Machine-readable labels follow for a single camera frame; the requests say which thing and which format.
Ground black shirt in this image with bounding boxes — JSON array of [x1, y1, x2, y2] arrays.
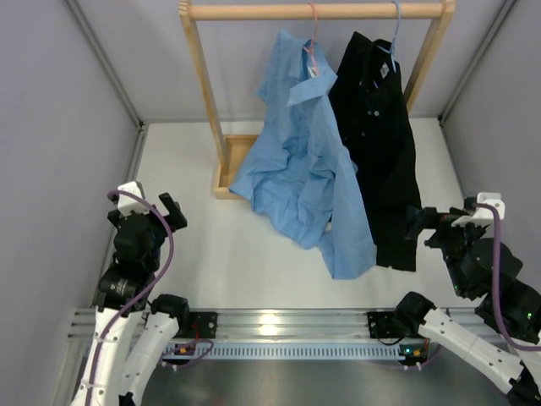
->
[[329, 32, 421, 272]]

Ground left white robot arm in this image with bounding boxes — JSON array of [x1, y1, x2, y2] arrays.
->
[[71, 181, 191, 405]]

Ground wooden clothes rack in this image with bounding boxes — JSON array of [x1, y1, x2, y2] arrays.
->
[[178, 0, 457, 201]]

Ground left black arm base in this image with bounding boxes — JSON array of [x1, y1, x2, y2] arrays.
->
[[184, 311, 218, 339]]

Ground light blue shirt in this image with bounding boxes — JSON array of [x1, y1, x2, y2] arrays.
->
[[229, 30, 377, 280]]

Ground grey slotted cable duct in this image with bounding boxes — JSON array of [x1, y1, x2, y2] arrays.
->
[[163, 343, 405, 361]]

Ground aluminium frame rail left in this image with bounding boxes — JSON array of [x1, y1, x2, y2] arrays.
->
[[63, 0, 147, 297]]

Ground pink wire hanger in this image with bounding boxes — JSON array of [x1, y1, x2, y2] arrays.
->
[[303, 2, 319, 78]]

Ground blue wire hanger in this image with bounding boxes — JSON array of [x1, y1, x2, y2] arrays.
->
[[376, 1, 402, 80]]

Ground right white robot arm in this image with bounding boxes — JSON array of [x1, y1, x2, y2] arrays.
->
[[391, 193, 540, 405]]

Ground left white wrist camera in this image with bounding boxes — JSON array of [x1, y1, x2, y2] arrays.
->
[[117, 181, 148, 217]]

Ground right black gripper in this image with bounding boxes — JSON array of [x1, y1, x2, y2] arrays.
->
[[404, 206, 484, 297]]

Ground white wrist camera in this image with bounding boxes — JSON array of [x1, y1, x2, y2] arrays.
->
[[451, 192, 505, 227], [117, 181, 148, 217]]

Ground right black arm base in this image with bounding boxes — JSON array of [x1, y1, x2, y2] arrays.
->
[[367, 310, 403, 345]]

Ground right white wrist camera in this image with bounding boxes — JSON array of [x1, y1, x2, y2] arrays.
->
[[451, 192, 505, 227]]

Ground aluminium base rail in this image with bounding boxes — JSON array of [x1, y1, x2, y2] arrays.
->
[[67, 308, 508, 343]]

